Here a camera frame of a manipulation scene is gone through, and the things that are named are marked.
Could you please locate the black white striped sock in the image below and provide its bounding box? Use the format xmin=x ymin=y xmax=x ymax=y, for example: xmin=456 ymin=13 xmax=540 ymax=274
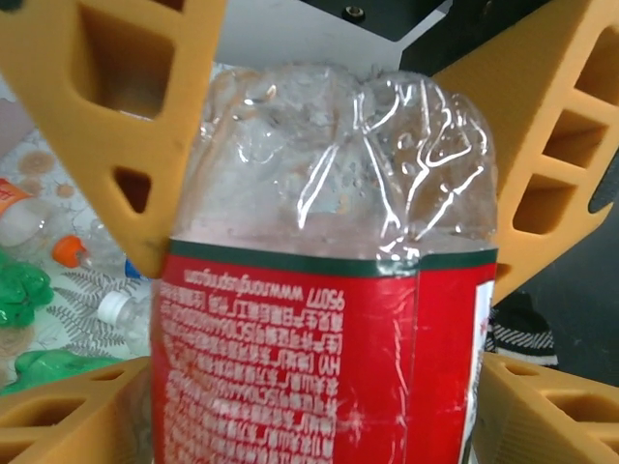
xmin=485 ymin=291 xmax=561 ymax=371

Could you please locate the clear bottle red label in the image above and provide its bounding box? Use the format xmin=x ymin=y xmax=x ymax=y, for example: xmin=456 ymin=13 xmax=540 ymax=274
xmin=147 ymin=62 xmax=500 ymax=464

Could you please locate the clear bottle orange label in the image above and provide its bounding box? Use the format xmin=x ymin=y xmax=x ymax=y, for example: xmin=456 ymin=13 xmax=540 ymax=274
xmin=0 ymin=177 xmax=93 ymax=270

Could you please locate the clear bottle lime label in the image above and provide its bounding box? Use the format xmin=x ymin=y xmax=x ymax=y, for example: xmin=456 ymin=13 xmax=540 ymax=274
xmin=96 ymin=290 xmax=156 ymax=362

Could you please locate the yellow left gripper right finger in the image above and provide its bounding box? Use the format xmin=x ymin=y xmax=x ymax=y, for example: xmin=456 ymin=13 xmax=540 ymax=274
xmin=476 ymin=350 xmax=619 ymax=464

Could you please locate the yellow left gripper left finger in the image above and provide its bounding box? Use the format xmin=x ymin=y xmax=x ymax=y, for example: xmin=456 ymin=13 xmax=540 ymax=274
xmin=0 ymin=356 xmax=154 ymax=464

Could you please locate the floral patterned tablecloth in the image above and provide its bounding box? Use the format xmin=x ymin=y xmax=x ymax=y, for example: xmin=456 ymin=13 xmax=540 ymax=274
xmin=0 ymin=72 xmax=161 ymax=388

